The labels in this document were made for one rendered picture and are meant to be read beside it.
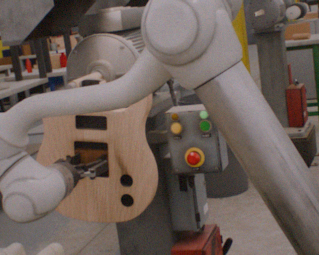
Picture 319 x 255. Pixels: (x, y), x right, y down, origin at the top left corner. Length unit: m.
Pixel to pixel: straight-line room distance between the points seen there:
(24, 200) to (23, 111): 0.20
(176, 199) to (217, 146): 0.37
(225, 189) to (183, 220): 2.55
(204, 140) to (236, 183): 2.89
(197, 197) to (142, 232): 0.23
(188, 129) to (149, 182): 0.28
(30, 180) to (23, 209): 0.07
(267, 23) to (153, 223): 3.17
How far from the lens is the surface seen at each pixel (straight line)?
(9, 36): 1.90
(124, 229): 2.40
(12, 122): 1.53
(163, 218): 2.33
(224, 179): 4.86
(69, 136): 1.87
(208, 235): 2.43
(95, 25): 2.15
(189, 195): 2.31
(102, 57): 2.10
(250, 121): 1.18
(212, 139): 2.03
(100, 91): 1.44
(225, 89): 1.18
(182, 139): 2.05
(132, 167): 1.83
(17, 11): 1.88
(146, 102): 1.77
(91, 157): 1.86
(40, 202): 1.51
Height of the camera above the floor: 1.46
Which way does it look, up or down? 11 degrees down
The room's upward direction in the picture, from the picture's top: 8 degrees counter-clockwise
